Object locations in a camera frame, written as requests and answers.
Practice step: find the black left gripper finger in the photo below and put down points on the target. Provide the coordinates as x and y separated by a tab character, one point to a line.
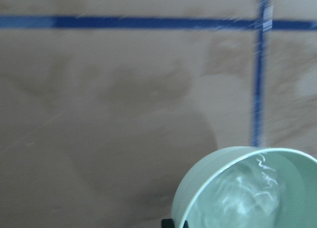
167	223

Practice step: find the light green bowl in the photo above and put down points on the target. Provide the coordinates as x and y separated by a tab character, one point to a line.
248	187

